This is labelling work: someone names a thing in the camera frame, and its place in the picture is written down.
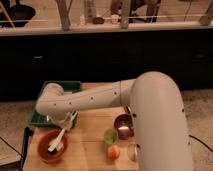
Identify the green plastic tray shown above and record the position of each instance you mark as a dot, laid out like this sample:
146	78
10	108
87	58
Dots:
38	120

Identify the red orange bowl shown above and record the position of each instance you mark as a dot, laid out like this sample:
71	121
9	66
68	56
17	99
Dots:
44	143

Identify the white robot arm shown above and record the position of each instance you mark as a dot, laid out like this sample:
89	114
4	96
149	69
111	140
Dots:
157	111

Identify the green cup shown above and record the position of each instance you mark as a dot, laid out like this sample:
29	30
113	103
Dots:
110	136

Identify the white cup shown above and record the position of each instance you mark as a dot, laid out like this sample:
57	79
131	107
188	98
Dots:
132	152

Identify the dark maroon bowl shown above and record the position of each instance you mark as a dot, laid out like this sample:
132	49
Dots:
124	126

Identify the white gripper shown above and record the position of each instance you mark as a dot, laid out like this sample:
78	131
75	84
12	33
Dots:
64	121

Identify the black clamp post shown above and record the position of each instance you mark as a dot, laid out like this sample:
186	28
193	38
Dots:
27	133

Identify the orange fruit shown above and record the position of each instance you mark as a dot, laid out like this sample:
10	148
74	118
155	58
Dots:
113	152

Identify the white dish brush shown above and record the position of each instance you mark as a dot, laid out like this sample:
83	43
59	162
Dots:
56	141

